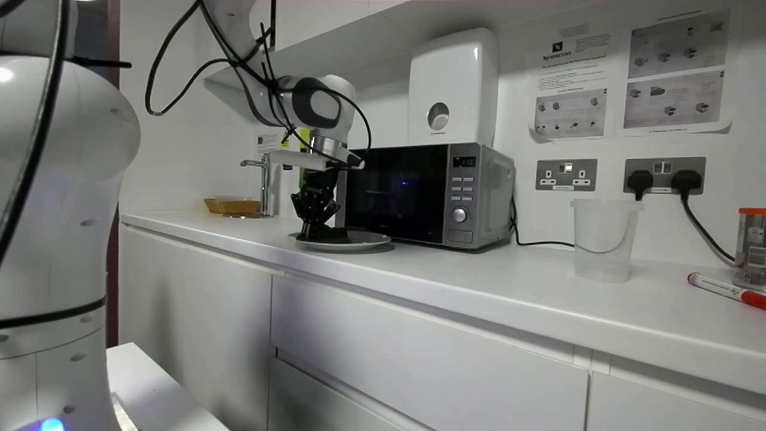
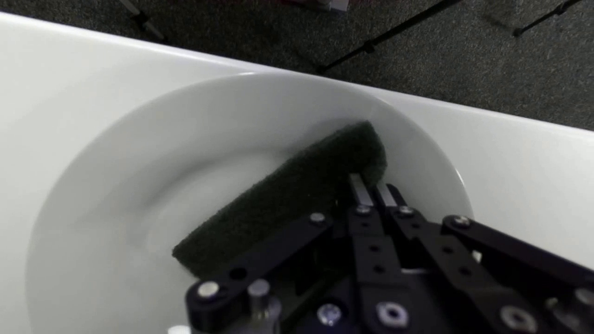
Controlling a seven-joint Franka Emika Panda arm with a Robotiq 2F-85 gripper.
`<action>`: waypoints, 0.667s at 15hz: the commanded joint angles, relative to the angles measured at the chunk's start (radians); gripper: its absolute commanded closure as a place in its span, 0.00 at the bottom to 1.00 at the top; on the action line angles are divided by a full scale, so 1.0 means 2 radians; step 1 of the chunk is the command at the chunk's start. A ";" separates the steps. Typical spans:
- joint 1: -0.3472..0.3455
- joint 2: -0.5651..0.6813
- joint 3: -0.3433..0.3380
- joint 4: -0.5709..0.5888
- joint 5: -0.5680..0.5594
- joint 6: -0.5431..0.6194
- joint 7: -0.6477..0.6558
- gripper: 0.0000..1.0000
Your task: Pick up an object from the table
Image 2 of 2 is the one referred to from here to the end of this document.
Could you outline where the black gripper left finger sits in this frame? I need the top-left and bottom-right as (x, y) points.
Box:
(183, 173), (428, 334)

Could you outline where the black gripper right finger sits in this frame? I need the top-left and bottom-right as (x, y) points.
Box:
(376, 183), (594, 334)

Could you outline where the dark green scouring sponge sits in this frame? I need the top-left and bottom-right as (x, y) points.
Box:
(170, 120), (389, 279)

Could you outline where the black tripod leg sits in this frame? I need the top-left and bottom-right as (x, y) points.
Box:
(115, 0), (167, 43)
(510, 0), (584, 38)
(319, 0), (462, 75)

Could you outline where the white ceramic plate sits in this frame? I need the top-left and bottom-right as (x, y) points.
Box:
(24, 73), (475, 334)

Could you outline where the small grey box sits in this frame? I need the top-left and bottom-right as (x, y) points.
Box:
(302, 0), (352, 16)

